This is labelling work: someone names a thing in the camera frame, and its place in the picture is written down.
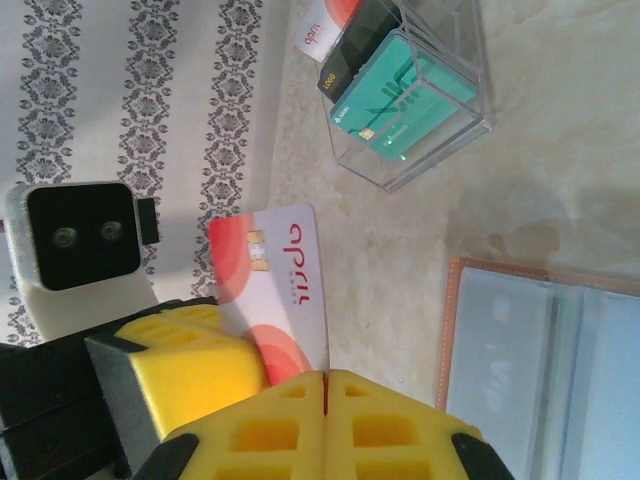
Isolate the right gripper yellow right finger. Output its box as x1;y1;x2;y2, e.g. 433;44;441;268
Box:
325;368;515;480

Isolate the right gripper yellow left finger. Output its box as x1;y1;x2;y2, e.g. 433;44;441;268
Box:
132;369;328;480

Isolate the teal credit card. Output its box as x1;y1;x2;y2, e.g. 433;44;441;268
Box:
328;28;477;163

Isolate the black credit card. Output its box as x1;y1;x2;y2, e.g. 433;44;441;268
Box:
316;0;405;105

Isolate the clear acrylic card box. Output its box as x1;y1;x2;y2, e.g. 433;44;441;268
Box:
293;0;497;195

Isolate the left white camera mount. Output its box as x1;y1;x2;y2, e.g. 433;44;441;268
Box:
8;272;160;347

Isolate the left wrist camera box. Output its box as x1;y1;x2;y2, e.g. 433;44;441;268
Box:
4;180;161;293

